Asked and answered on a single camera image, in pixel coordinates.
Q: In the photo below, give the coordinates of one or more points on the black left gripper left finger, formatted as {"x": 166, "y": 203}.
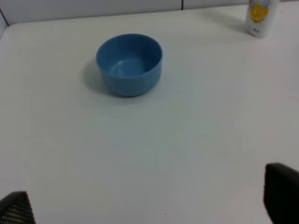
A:
{"x": 15, "y": 208}

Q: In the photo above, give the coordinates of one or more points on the white bottle blue cap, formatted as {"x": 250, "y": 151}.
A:
{"x": 259, "y": 17}

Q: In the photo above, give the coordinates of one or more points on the blue plastic bowl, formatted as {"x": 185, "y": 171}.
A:
{"x": 130, "y": 64}

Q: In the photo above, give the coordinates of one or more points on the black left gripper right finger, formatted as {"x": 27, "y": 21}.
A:
{"x": 281, "y": 193}

